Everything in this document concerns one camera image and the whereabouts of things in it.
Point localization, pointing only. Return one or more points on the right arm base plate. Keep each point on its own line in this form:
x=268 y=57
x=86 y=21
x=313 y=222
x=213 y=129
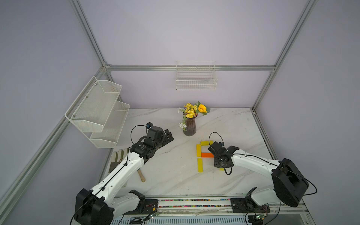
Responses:
x=247 y=205

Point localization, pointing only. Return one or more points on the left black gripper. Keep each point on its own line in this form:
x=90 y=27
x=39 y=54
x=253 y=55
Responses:
x=166 y=140

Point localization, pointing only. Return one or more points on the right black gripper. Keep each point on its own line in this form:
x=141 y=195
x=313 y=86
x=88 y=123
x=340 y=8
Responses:
x=216 y=164

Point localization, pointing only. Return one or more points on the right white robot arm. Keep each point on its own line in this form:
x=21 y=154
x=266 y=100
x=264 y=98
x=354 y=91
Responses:
x=288 y=184

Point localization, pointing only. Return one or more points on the dark ribbed vase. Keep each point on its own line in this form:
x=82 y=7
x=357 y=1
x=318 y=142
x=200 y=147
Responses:
x=190 y=128

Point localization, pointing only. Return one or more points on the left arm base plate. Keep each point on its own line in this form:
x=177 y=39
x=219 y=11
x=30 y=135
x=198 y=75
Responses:
x=147 y=207

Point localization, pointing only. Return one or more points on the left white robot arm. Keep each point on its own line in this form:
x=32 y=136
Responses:
x=99 y=205

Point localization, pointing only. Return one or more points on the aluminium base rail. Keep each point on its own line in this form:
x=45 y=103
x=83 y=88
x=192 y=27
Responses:
x=214 y=211

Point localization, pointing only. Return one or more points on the yellow flower bouquet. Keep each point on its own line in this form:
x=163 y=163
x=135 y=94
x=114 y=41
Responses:
x=192 y=111

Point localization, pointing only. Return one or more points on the white wire wall basket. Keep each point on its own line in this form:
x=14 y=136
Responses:
x=195 y=75

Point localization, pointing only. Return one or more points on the yellow block bottom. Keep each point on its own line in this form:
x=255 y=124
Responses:
x=205 y=143

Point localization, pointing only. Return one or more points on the blue spatula wooden handle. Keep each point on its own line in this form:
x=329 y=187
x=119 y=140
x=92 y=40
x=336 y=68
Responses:
x=141 y=175

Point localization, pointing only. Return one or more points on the lower white mesh shelf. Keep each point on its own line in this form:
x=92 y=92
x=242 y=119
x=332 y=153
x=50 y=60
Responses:
x=110 y=135

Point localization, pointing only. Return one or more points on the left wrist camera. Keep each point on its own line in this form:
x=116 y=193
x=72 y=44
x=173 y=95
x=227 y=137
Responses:
x=148 y=125

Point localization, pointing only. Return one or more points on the upper white mesh shelf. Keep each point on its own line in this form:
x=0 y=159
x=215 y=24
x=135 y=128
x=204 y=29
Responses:
x=90 y=112

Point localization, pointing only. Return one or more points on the orange block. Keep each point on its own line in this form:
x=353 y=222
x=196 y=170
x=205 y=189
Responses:
x=207 y=155

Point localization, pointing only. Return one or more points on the white mesh shelf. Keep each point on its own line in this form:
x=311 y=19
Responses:
x=110 y=135
x=90 y=112

